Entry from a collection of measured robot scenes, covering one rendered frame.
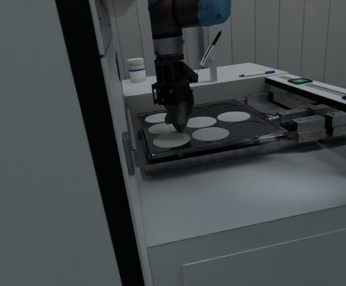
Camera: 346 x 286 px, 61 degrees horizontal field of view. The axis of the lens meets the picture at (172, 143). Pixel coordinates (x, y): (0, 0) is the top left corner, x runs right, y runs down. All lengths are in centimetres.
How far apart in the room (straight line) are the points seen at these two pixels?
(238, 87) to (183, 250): 72
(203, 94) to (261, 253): 64
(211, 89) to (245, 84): 13
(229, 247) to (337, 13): 258
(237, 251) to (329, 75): 255
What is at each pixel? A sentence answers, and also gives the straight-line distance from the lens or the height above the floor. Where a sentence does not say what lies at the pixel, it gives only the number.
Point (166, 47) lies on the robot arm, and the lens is 73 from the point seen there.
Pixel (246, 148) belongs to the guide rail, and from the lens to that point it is 83.
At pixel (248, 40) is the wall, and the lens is 281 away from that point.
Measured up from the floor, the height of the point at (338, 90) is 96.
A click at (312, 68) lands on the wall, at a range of 297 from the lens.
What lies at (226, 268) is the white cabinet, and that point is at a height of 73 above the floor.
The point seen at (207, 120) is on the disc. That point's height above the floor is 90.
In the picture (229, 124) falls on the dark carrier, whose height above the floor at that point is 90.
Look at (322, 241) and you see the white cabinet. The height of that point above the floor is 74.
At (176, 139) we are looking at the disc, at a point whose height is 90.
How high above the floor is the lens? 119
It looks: 22 degrees down
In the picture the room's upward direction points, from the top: 7 degrees counter-clockwise
